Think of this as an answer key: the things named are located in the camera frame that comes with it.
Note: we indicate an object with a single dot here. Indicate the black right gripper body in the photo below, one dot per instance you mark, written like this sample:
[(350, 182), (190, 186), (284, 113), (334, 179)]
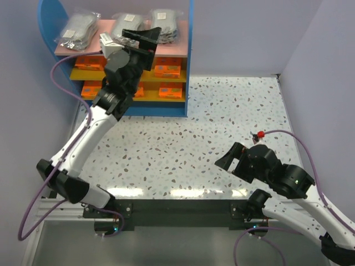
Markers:
[(239, 163)]

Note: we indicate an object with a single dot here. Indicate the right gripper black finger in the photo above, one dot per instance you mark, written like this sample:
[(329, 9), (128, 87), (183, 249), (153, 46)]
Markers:
[(243, 170), (235, 152)]

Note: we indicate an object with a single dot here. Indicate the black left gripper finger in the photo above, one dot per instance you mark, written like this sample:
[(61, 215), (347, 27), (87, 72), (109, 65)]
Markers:
[(139, 51), (142, 39)]

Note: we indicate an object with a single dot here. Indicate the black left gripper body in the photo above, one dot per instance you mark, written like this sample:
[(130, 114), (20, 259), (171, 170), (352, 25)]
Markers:
[(145, 52)]

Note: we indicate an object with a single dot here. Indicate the orange sponge box hidden lowest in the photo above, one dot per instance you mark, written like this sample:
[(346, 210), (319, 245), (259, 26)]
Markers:
[(166, 67)]

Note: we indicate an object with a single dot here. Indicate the silver sponge pack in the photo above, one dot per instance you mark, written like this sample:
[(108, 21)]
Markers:
[(79, 30), (167, 20), (126, 21)]

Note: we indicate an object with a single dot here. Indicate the silver sponge pack top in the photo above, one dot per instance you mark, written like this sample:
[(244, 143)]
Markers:
[(167, 20)]

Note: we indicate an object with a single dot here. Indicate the orange sponge box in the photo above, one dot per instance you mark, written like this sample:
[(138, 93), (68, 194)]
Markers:
[(140, 90), (90, 89), (95, 63), (170, 90)]

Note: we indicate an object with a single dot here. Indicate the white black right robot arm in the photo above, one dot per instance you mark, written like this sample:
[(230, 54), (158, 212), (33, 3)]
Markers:
[(320, 224)]

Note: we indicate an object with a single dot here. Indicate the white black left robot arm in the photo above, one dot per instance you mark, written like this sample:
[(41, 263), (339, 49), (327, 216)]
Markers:
[(123, 70)]

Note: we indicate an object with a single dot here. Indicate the blue pink yellow shelf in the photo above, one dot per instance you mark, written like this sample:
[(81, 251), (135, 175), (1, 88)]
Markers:
[(52, 17)]

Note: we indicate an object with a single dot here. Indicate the orange sponge box on shelf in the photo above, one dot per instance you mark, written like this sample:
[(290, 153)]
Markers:
[(90, 89)]

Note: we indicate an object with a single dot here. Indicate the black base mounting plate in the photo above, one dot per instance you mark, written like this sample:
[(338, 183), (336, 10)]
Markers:
[(197, 213)]

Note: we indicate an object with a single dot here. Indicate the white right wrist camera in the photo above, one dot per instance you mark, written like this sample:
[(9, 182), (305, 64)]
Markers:
[(257, 138)]

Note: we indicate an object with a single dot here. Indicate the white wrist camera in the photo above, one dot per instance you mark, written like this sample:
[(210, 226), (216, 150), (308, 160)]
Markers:
[(257, 138), (108, 43)]

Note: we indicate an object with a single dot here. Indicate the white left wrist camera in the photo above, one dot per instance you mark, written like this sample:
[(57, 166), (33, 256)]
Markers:
[(108, 43)]

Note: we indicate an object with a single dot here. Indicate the aluminium frame rail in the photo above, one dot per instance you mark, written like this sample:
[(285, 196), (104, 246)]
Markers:
[(66, 212)]

